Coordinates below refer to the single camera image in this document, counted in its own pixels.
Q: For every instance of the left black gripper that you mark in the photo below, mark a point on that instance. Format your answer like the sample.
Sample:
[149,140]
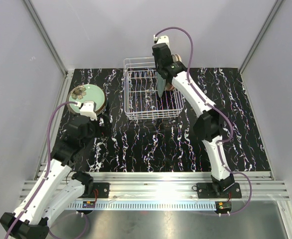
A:
[102,130]

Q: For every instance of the dark striped rim plate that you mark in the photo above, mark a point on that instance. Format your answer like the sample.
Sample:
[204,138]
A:
[161,83]

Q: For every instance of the orange cream leaf plate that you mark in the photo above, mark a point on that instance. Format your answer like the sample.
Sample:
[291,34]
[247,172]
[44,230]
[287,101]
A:
[177,58]

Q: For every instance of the pink cream branch plate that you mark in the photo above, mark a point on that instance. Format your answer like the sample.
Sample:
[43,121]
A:
[169,86]

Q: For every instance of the green plate with flower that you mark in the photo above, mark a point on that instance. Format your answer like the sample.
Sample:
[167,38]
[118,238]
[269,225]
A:
[87,92]

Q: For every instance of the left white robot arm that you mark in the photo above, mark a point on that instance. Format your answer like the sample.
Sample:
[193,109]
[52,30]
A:
[33,218]

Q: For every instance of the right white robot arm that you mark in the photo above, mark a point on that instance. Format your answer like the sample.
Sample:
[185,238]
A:
[208,127]

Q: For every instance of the dark plates under green plate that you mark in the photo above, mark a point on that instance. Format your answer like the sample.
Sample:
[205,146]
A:
[100,106]

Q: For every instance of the left aluminium frame post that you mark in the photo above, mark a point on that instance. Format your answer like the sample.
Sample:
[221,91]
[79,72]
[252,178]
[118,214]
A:
[44,35]

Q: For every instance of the aluminium frame post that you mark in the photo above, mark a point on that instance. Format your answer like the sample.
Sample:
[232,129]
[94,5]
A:
[263,30]
[44,35]

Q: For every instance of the white wire dish rack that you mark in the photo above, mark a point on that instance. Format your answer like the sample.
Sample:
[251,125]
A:
[141,98]

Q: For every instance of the aluminium mounting rail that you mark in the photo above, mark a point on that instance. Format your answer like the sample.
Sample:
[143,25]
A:
[179,186]

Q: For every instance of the white slotted cable duct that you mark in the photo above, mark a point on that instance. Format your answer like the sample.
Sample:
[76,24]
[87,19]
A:
[148,205]

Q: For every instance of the right aluminium frame post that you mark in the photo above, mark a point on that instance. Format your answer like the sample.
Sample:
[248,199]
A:
[263,30]

